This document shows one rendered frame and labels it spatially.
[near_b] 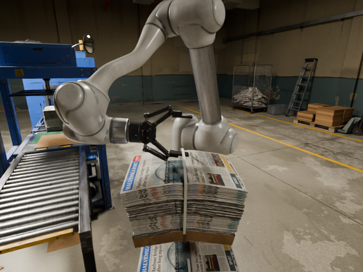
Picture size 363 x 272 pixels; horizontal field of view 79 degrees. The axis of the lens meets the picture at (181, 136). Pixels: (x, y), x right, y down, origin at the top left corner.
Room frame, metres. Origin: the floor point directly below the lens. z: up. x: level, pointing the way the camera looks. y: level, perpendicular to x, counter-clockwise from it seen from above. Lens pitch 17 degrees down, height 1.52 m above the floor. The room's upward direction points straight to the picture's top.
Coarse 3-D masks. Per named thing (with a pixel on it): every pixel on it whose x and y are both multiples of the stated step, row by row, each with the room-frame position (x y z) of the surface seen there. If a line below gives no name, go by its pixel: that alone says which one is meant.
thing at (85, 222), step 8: (80, 152) 1.87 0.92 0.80; (80, 160) 1.68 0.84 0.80; (80, 168) 1.53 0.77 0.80; (80, 176) 1.39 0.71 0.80; (80, 184) 1.29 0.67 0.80; (88, 184) 1.50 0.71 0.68; (80, 192) 1.19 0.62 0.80; (88, 192) 1.23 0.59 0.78; (80, 200) 1.10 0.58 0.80; (88, 200) 1.10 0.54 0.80; (80, 208) 1.02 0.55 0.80; (88, 208) 1.02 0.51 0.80; (80, 216) 0.96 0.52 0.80; (88, 216) 0.96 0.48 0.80; (80, 224) 0.90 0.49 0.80; (88, 224) 0.90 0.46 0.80; (80, 232) 0.84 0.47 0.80; (88, 232) 0.85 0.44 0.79; (80, 240) 0.84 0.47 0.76; (88, 240) 0.85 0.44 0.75; (88, 248) 0.85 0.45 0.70
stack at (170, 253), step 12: (144, 252) 0.70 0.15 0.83; (156, 252) 0.70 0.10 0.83; (168, 252) 0.70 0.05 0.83; (180, 252) 0.70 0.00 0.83; (192, 252) 0.70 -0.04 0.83; (204, 252) 0.70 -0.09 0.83; (216, 252) 0.70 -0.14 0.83; (228, 252) 0.70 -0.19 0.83; (144, 264) 0.64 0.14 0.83; (156, 264) 0.64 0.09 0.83; (168, 264) 0.64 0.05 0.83; (180, 264) 0.64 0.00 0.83; (192, 264) 0.64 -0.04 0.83; (204, 264) 0.64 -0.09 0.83; (216, 264) 0.64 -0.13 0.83; (228, 264) 0.64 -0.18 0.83
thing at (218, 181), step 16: (208, 160) 0.80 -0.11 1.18; (224, 160) 0.82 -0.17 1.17; (208, 176) 0.66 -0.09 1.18; (224, 176) 0.68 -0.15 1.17; (208, 192) 0.61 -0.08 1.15; (224, 192) 0.61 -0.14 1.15; (240, 192) 0.61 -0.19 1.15; (208, 208) 0.61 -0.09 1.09; (224, 208) 0.61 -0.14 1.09; (240, 208) 0.61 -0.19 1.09; (192, 224) 0.61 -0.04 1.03; (208, 224) 0.62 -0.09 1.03; (224, 224) 0.62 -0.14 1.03
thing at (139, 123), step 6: (132, 126) 0.71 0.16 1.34; (138, 126) 0.71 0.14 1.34; (144, 126) 0.73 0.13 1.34; (132, 132) 0.70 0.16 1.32; (138, 132) 0.70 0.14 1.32; (144, 132) 0.73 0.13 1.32; (150, 132) 0.73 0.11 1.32; (132, 138) 0.70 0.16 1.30; (138, 138) 0.70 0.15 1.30; (144, 138) 0.73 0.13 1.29
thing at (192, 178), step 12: (180, 156) 0.82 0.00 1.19; (180, 168) 0.71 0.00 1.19; (192, 168) 0.71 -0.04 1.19; (180, 180) 0.62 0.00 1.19; (192, 180) 0.62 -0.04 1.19; (180, 192) 0.60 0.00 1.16; (192, 192) 0.60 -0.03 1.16; (180, 204) 0.61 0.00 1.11; (192, 204) 0.61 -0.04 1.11; (180, 216) 0.61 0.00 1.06; (192, 216) 0.61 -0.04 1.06; (180, 228) 0.61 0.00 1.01
